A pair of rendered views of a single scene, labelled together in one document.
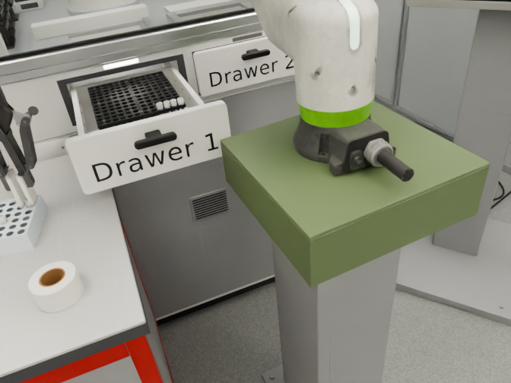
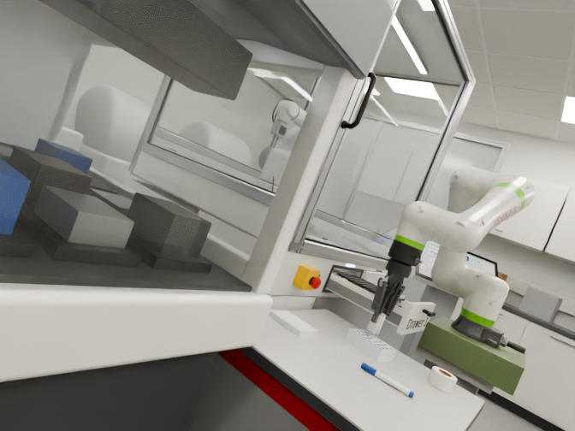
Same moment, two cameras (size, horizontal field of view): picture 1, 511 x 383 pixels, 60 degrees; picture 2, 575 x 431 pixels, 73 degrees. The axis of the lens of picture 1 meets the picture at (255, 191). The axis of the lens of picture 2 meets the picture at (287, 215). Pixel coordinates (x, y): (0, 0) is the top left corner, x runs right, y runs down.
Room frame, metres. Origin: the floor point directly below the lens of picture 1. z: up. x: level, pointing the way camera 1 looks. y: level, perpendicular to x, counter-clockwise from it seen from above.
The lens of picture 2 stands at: (-0.07, 1.42, 1.10)
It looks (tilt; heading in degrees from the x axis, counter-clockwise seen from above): 3 degrees down; 325
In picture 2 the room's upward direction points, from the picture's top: 22 degrees clockwise
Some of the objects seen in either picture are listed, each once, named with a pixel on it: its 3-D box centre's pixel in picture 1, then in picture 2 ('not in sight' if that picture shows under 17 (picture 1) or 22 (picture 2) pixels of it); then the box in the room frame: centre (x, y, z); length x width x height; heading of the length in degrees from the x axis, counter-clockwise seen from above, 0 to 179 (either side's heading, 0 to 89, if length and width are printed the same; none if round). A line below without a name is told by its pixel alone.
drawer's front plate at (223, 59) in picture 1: (251, 62); (376, 284); (1.11, -0.02, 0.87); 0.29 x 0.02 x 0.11; 109
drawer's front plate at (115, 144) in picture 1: (155, 147); (417, 317); (0.72, 0.18, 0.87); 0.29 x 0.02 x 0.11; 109
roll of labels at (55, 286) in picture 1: (56, 286); (441, 379); (0.48, 0.32, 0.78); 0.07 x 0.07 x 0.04
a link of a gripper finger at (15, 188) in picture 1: (16, 188); (374, 322); (0.68, 0.43, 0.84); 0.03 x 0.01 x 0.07; 7
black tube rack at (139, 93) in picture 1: (136, 109); (368, 293); (0.91, 0.24, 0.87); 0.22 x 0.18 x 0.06; 19
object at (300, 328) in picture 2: not in sight; (293, 322); (0.76, 0.68, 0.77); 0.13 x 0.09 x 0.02; 15
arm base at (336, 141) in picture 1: (351, 140); (487, 333); (0.64, -0.17, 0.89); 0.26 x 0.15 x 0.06; 18
